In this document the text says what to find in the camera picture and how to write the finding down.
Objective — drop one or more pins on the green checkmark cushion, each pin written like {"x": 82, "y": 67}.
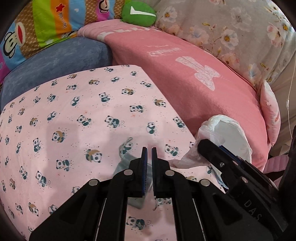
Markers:
{"x": 138, "y": 13}

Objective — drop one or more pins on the pink blanket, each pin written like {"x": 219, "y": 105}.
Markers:
{"x": 194, "y": 82}

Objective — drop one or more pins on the pink pillow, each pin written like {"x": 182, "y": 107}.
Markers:
{"x": 271, "y": 112}

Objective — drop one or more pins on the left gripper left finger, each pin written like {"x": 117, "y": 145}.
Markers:
{"x": 97, "y": 211}

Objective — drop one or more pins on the grey floral quilt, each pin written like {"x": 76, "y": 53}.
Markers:
{"x": 254, "y": 38}

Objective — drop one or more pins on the pink panda print sheet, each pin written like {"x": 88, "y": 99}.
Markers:
{"x": 62, "y": 133}

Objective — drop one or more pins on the blue velvet cushion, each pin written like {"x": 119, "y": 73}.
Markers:
{"x": 67, "y": 57}

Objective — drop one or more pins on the bin with white liner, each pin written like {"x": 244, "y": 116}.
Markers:
{"x": 222, "y": 131}

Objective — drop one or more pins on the pink padded jacket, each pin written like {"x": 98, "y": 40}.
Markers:
{"x": 275, "y": 167}

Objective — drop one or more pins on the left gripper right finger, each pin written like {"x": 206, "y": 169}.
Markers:
{"x": 201, "y": 210}

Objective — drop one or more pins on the colourful monkey print quilt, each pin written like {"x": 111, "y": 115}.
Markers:
{"x": 41, "y": 24}

